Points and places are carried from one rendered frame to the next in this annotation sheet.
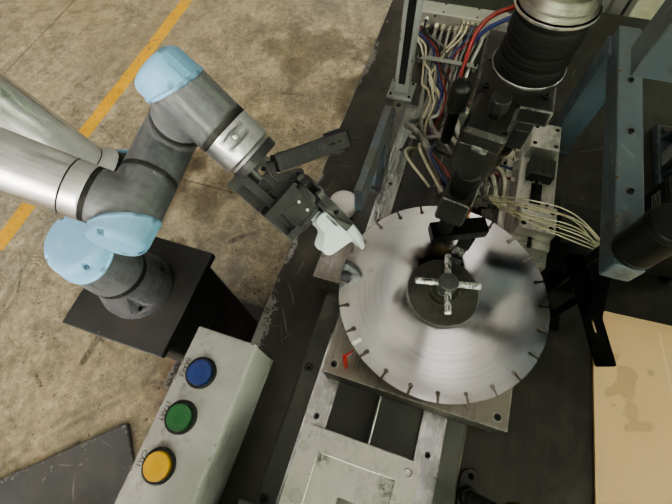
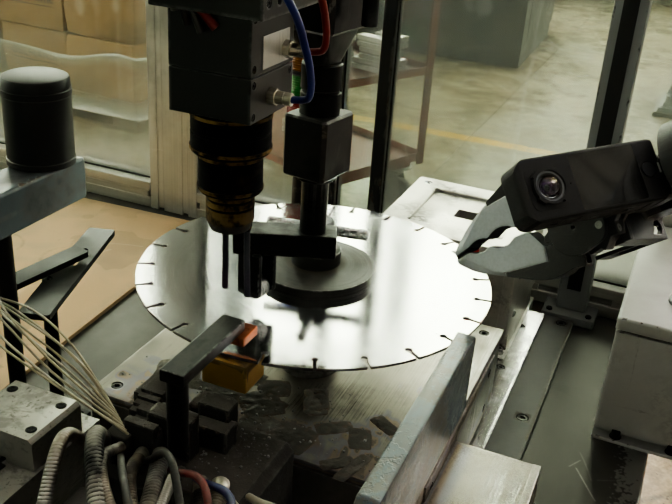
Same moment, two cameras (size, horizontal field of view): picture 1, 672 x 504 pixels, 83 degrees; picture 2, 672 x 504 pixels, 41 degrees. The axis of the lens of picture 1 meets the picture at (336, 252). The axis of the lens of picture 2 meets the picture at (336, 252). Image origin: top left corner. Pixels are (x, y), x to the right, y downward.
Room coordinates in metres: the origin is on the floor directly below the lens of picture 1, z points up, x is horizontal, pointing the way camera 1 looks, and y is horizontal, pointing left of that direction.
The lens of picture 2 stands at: (0.93, -0.17, 1.33)
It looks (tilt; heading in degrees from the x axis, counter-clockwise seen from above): 26 degrees down; 178
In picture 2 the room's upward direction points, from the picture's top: 4 degrees clockwise
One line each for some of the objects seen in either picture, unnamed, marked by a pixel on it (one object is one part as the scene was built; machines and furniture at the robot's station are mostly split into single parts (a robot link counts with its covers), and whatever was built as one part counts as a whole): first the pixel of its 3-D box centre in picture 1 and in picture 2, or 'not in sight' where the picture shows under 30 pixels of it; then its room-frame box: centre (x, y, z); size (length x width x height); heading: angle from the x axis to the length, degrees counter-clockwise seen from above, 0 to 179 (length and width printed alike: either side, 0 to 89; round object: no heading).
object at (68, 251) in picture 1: (95, 251); not in sight; (0.35, 0.45, 0.91); 0.13 x 0.12 x 0.14; 164
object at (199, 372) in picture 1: (201, 372); not in sight; (0.11, 0.24, 0.90); 0.04 x 0.04 x 0.02
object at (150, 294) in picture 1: (127, 278); not in sight; (0.34, 0.45, 0.80); 0.15 x 0.15 x 0.10
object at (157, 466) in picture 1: (159, 465); not in sight; (-0.02, 0.29, 0.90); 0.04 x 0.04 x 0.02
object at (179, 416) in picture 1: (181, 417); not in sight; (0.05, 0.27, 0.90); 0.04 x 0.04 x 0.02
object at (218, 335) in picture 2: not in sight; (208, 377); (0.37, -0.24, 0.95); 0.10 x 0.03 x 0.07; 157
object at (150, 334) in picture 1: (200, 327); not in sight; (0.34, 0.45, 0.37); 0.40 x 0.40 x 0.75; 67
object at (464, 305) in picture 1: (443, 290); (315, 259); (0.19, -0.16, 0.96); 0.11 x 0.11 x 0.03
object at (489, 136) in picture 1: (471, 166); (323, 52); (0.26, -0.17, 1.17); 0.06 x 0.05 x 0.20; 148
